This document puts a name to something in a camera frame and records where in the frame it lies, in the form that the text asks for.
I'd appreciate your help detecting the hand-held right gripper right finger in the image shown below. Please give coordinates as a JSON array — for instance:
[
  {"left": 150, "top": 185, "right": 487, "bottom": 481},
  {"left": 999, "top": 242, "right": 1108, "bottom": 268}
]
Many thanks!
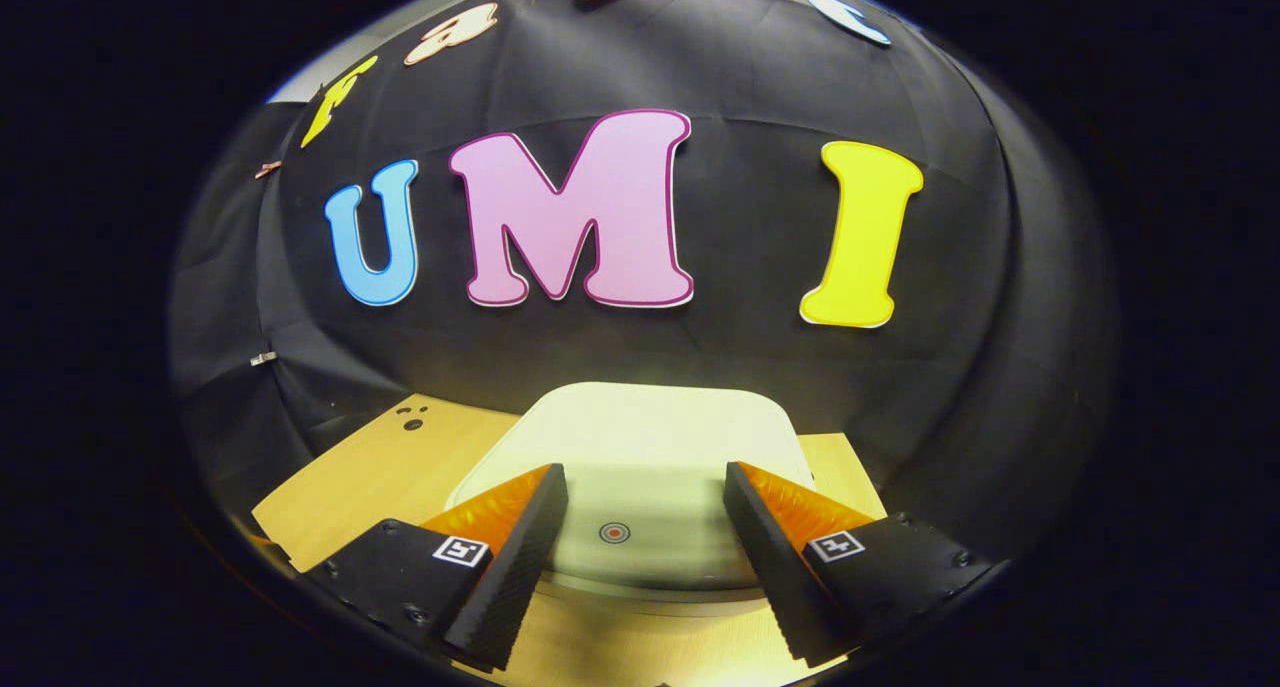
[{"left": 724, "top": 461, "right": 996, "bottom": 668}]

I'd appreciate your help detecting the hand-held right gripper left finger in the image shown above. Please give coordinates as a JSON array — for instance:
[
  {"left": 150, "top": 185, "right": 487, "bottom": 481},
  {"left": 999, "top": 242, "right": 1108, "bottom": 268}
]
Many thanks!
[{"left": 305, "top": 463, "right": 569, "bottom": 673}]

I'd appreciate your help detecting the pale green desktop garbage bin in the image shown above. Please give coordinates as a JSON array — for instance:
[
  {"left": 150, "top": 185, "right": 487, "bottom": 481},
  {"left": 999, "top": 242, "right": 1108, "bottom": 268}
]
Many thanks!
[{"left": 445, "top": 382, "right": 816, "bottom": 618}]

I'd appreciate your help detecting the black backdrop cloth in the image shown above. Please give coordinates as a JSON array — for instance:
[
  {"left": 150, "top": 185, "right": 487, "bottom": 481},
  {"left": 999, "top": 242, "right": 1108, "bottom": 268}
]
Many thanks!
[{"left": 168, "top": 0, "right": 1119, "bottom": 588}]

